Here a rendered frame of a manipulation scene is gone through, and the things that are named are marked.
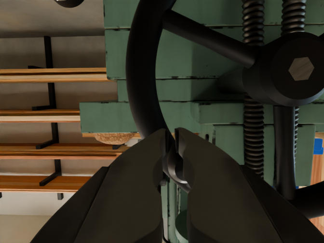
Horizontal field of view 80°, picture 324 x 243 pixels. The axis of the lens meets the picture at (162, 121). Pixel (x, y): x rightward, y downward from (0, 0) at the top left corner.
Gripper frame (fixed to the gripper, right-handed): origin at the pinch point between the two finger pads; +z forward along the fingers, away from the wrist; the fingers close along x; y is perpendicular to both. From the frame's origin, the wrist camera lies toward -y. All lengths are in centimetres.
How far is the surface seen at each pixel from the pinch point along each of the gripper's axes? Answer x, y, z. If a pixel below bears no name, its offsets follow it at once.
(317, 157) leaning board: 126, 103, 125
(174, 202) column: 1, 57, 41
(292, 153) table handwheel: 11.2, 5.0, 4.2
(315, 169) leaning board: 127, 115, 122
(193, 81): 4.3, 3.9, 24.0
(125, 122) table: -8.5, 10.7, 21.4
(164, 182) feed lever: -2, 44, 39
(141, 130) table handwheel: -2.8, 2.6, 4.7
